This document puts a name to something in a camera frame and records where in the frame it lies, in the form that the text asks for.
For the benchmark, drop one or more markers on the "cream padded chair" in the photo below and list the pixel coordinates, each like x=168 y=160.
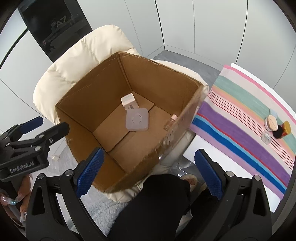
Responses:
x=69 y=67

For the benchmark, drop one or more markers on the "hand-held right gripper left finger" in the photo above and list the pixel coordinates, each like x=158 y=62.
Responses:
x=89 y=171

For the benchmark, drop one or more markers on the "small white cube box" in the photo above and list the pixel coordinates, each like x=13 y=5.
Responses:
x=128 y=100

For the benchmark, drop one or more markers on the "person's black pants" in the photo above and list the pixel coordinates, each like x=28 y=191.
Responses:
x=157 y=204

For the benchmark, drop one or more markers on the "black round compact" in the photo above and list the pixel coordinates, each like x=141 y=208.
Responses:
x=278 y=133

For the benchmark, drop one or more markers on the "white fleece garment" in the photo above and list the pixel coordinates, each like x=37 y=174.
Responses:
x=101 y=208

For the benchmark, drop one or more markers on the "white table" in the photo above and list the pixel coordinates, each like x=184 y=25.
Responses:
x=222 y=160

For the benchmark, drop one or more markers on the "person's left hand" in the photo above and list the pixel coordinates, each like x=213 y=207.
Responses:
x=23 y=190

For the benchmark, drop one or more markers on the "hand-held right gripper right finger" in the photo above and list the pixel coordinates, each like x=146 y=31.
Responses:
x=208 y=173

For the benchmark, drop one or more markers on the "round jar with wooden lid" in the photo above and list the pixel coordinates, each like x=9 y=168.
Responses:
x=271 y=122

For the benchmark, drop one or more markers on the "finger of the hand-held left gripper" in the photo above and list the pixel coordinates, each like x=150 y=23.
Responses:
x=53 y=134
x=30 y=122

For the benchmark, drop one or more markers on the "translucent square case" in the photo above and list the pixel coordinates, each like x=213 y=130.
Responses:
x=137 y=120

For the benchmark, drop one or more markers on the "cardboard box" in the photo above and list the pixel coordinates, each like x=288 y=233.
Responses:
x=97 y=111

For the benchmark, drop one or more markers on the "dark glass panel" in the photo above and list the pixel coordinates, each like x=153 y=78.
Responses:
x=57 y=30

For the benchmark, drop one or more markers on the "light blue plastic case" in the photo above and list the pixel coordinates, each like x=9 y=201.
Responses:
x=273 y=112

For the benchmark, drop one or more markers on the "small clear round container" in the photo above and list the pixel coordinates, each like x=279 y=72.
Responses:
x=266 y=138

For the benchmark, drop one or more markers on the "striped colourful cloth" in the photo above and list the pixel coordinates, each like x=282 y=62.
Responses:
x=231 y=129

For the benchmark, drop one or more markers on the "amber lidded jar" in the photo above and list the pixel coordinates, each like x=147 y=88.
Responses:
x=285 y=127

